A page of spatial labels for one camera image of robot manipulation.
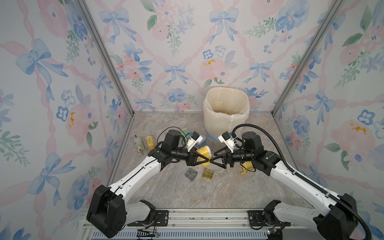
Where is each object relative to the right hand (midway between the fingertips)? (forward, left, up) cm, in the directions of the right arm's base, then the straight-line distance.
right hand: (214, 156), depth 70 cm
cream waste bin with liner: (+41, -11, -8) cm, 43 cm away
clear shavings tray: (+1, +12, -22) cm, 25 cm away
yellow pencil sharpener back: (0, +4, +4) cm, 6 cm away
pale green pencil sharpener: (+16, +44, -15) cm, 49 cm away
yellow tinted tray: (+1, +2, -23) cm, 23 cm away
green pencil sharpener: (+6, +13, +11) cm, 18 cm away
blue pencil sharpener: (+20, +4, -17) cm, 27 cm away
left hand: (0, +4, -1) cm, 4 cm away
